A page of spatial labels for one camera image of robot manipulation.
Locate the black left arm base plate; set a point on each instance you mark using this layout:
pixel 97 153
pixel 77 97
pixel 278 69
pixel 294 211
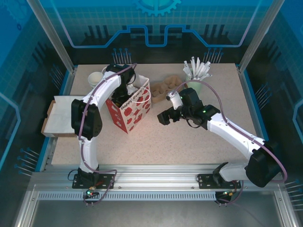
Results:
pixel 106 180

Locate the small connector with green light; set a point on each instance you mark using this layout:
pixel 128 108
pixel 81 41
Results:
pixel 90 192
pixel 228 194

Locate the white red printed paper bag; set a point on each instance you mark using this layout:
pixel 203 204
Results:
pixel 135 116

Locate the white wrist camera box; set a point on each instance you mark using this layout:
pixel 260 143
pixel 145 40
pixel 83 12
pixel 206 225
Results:
pixel 132 89
pixel 175 101

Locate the stack of pulp cup carriers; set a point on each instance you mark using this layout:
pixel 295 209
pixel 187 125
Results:
pixel 161 91

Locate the white wrapped stirrer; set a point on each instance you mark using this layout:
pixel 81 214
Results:
pixel 204 67
pixel 197 65
pixel 186 66
pixel 186 72
pixel 193 65
pixel 203 77

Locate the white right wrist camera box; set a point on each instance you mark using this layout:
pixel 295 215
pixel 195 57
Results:
pixel 175 101

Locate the aluminium mounting rail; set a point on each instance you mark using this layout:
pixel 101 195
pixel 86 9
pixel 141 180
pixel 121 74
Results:
pixel 154 175

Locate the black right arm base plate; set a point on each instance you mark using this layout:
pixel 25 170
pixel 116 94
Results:
pixel 206 181

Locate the stack of white napkins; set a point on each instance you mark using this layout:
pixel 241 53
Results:
pixel 59 113

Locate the pale green holder cup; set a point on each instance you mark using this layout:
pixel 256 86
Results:
pixel 197 86

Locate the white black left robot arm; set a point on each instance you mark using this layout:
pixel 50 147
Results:
pixel 87 151

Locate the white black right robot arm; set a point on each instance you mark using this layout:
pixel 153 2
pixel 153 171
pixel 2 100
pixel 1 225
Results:
pixel 232 134

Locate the aluminium frame post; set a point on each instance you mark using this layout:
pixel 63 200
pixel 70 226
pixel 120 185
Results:
pixel 52 35
pixel 256 35

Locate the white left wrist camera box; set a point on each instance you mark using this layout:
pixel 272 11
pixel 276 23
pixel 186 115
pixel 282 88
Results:
pixel 132 89

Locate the stack of paper cups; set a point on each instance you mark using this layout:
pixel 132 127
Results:
pixel 94 79

